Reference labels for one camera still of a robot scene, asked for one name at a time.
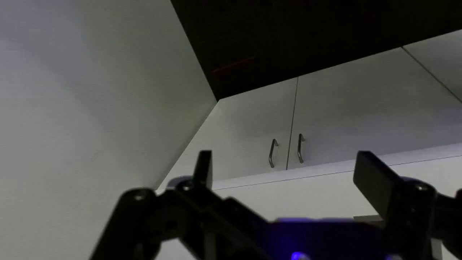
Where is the white countertop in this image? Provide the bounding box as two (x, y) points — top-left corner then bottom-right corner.
(211, 141), (462, 192)

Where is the metal cabinet door handle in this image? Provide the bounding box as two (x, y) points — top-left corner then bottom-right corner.
(267, 137), (282, 169)
(295, 133), (308, 164)

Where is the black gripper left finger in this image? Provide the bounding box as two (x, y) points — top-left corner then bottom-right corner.
(90, 149), (272, 260)

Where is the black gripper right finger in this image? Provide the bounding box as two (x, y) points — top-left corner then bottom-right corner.
(352, 150), (462, 260)

